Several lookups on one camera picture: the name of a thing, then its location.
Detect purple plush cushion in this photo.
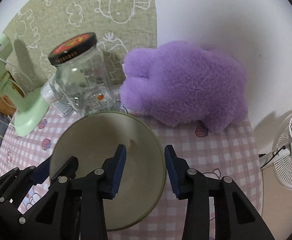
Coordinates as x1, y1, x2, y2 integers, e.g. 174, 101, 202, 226
120, 41, 248, 132

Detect pink checkered tablecloth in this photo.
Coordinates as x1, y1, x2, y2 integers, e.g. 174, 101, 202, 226
0, 106, 264, 240

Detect glass jar with dark lid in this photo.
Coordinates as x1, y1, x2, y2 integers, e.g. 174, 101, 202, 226
41, 32, 116, 117

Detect cream ceramic bowl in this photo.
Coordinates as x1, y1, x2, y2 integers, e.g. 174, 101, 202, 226
49, 112, 166, 231

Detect green patterned board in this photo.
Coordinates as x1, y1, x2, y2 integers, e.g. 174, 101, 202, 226
4, 0, 157, 92

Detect green desk fan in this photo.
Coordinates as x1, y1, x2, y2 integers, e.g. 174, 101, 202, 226
0, 34, 49, 137

